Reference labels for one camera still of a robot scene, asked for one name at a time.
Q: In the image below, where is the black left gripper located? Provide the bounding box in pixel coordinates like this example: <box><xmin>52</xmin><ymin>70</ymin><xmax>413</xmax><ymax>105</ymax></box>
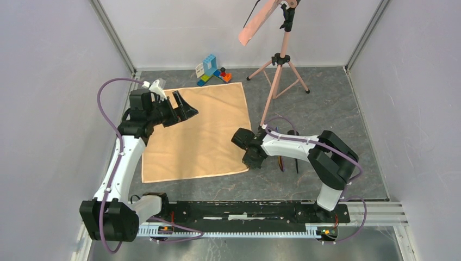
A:
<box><xmin>147</xmin><ymin>91</ymin><xmax>198</xmax><ymax>128</ymax></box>

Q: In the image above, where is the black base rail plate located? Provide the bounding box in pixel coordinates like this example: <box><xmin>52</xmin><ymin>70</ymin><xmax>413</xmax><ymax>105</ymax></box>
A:
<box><xmin>154</xmin><ymin>201</ymin><xmax>351</xmax><ymax>233</ymax></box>

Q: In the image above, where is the peach cloth napkin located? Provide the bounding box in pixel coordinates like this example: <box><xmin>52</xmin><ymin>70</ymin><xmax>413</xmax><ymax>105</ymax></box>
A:
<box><xmin>141</xmin><ymin>82</ymin><xmax>251</xmax><ymax>183</ymax></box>

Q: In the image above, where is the colourful toy brick structure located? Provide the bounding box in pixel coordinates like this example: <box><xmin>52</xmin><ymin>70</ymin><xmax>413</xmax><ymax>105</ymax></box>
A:
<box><xmin>195</xmin><ymin>54</ymin><xmax>232</xmax><ymax>86</ymax></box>

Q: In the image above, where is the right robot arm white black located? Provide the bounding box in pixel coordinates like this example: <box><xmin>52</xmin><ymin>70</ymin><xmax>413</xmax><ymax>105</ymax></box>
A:
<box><xmin>231</xmin><ymin>125</ymin><xmax>363</xmax><ymax>222</ymax></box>

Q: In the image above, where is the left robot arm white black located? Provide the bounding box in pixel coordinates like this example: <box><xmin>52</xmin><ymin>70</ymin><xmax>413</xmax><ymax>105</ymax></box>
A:
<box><xmin>79</xmin><ymin>88</ymin><xmax>198</xmax><ymax>242</ymax></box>

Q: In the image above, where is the pink panel on tripod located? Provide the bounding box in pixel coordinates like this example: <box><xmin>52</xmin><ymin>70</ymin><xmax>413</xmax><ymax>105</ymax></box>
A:
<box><xmin>238</xmin><ymin>0</ymin><xmax>281</xmax><ymax>46</ymax></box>

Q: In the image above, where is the iridescent rainbow knife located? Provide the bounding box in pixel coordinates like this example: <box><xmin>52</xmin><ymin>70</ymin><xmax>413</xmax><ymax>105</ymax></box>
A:
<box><xmin>278</xmin><ymin>156</ymin><xmax>285</xmax><ymax>172</ymax></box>

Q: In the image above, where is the black utensil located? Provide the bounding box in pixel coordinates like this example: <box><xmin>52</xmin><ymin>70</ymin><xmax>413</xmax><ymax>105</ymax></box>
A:
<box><xmin>287</xmin><ymin>129</ymin><xmax>299</xmax><ymax>173</ymax></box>

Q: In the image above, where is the pink tripod stand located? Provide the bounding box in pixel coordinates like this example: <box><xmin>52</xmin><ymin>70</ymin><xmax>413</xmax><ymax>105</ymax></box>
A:
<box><xmin>243</xmin><ymin>0</ymin><xmax>310</xmax><ymax>125</ymax></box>

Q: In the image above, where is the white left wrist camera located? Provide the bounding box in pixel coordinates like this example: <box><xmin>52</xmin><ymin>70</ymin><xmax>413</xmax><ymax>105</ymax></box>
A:
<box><xmin>142</xmin><ymin>78</ymin><xmax>167</xmax><ymax>102</ymax></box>

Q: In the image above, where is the aluminium frame rail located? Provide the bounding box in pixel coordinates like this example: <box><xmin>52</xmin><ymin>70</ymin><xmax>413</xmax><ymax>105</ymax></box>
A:
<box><xmin>70</xmin><ymin>200</ymin><xmax>409</xmax><ymax>261</ymax></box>

